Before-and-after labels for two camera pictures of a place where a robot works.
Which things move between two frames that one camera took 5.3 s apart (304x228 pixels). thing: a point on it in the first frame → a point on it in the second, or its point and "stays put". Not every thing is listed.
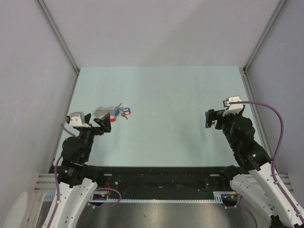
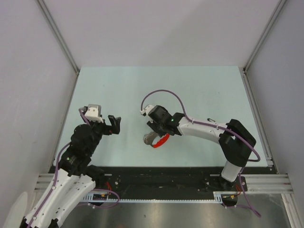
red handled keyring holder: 100,112 → 153,139
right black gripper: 217,116 → 152,124
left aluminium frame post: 58,33 stays put
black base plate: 162,183 stays put
